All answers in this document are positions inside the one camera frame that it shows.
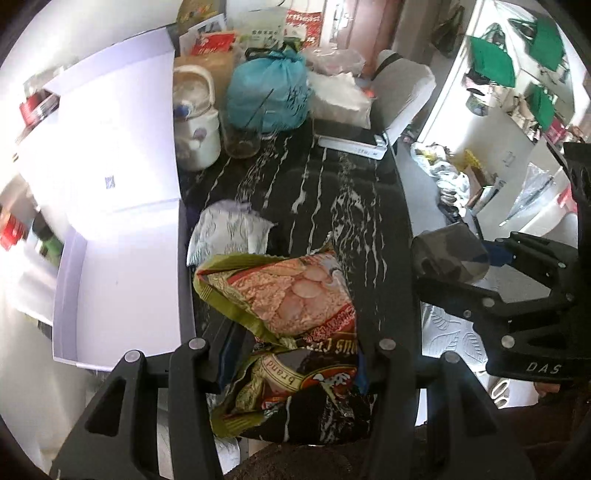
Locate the green snack bag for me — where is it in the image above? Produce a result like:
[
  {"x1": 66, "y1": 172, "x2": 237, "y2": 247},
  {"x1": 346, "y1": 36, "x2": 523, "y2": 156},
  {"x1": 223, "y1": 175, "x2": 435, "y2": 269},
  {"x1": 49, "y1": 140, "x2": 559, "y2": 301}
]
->
[{"x1": 193, "y1": 244, "x2": 370, "y2": 445}]

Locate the white leaf-print packet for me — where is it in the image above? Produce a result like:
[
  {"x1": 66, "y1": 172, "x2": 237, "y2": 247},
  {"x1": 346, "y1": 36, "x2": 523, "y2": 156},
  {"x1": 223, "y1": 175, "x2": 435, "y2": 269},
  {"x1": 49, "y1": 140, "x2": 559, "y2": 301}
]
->
[{"x1": 186, "y1": 200, "x2": 274, "y2": 267}]

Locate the near leaf-pattern chair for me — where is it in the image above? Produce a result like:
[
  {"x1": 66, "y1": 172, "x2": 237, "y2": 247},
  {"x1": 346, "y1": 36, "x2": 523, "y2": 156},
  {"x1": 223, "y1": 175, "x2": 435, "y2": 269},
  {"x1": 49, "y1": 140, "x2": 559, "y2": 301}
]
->
[{"x1": 421, "y1": 303, "x2": 510, "y2": 408}]

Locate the leaf-pattern chair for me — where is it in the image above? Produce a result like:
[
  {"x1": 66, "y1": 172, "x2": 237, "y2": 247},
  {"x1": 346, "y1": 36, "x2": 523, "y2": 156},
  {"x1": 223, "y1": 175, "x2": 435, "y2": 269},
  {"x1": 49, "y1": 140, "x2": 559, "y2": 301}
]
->
[
  {"x1": 421, "y1": 303, "x2": 510, "y2": 408},
  {"x1": 370, "y1": 49, "x2": 437, "y2": 146}
]

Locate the white flat device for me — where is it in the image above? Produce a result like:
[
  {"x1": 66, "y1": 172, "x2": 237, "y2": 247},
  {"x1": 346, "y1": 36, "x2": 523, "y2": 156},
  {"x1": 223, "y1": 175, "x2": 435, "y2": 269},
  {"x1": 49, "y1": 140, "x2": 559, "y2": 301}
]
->
[{"x1": 317, "y1": 136, "x2": 388, "y2": 160}]

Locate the dark green lid jar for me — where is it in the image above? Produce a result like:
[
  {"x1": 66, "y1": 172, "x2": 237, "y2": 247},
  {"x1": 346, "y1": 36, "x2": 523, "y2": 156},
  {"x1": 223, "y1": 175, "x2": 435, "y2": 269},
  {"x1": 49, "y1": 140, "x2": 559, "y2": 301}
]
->
[{"x1": 32, "y1": 212, "x2": 63, "y2": 267}]

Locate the green hanging bag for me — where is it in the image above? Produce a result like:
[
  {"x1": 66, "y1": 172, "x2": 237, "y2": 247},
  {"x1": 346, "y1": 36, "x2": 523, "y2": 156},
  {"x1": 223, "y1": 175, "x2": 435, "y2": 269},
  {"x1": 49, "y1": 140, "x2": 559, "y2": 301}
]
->
[{"x1": 468, "y1": 23, "x2": 516, "y2": 88}]

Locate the far leaf-pattern chair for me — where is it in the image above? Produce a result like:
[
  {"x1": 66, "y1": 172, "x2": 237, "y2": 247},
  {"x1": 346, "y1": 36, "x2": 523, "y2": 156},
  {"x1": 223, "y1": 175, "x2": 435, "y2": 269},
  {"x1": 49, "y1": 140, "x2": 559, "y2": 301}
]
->
[{"x1": 370, "y1": 49, "x2": 437, "y2": 146}]

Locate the red-label spice jar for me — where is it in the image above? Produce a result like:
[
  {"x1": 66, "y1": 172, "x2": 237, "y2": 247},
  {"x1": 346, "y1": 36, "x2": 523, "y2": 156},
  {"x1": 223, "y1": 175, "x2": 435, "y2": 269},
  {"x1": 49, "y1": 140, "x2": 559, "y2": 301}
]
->
[{"x1": 0, "y1": 207, "x2": 25, "y2": 251}]

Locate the clear plastic bag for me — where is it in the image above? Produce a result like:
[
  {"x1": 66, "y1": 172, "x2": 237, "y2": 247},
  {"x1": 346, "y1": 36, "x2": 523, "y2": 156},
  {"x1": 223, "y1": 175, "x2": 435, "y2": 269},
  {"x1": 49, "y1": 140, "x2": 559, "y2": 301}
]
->
[{"x1": 308, "y1": 71, "x2": 373, "y2": 129}]

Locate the brown wooden door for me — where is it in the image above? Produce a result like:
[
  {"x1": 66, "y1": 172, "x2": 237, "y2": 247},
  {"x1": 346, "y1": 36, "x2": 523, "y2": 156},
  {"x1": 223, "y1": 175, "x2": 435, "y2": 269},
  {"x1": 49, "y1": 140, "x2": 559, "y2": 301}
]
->
[{"x1": 335, "y1": 0, "x2": 405, "y2": 78}]

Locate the lavender gift box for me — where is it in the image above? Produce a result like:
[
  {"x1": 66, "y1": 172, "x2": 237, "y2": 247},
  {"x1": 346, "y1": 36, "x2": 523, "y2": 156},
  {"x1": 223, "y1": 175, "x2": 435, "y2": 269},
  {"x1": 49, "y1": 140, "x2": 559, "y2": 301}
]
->
[{"x1": 18, "y1": 28, "x2": 195, "y2": 371}]

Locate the glass mug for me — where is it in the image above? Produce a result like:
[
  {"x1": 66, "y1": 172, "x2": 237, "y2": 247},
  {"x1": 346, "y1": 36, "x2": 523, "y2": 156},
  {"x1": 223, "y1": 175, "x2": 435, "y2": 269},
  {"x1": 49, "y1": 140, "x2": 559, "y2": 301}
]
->
[{"x1": 219, "y1": 109, "x2": 277, "y2": 159}]

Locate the cream thermos jug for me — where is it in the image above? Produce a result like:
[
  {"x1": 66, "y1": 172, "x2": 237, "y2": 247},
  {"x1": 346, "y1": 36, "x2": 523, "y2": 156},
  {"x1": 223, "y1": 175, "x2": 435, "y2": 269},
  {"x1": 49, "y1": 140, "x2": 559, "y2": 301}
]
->
[{"x1": 172, "y1": 65, "x2": 221, "y2": 172}]

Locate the red northeast shopping bag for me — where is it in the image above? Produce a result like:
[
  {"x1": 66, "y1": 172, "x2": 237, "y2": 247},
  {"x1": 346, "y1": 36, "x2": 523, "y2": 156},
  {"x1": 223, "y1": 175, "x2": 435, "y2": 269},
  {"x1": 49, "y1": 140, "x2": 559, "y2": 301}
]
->
[{"x1": 284, "y1": 9, "x2": 322, "y2": 48}]

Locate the white green food pouch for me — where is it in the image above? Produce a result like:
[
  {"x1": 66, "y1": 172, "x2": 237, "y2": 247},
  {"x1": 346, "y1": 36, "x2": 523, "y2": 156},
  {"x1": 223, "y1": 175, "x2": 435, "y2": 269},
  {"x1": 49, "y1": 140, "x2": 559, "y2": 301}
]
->
[{"x1": 235, "y1": 7, "x2": 287, "y2": 49}]

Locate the brown paper bag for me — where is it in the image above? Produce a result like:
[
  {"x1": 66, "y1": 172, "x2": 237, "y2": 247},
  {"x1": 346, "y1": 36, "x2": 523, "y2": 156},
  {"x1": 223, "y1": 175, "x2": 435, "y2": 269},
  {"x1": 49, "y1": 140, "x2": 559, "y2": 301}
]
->
[{"x1": 174, "y1": 52, "x2": 235, "y2": 109}]

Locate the teal drawstring bag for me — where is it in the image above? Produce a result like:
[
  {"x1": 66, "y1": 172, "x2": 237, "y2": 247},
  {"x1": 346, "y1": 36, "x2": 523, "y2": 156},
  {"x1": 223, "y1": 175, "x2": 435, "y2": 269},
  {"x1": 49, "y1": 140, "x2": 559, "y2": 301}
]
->
[{"x1": 225, "y1": 47, "x2": 311, "y2": 134}]

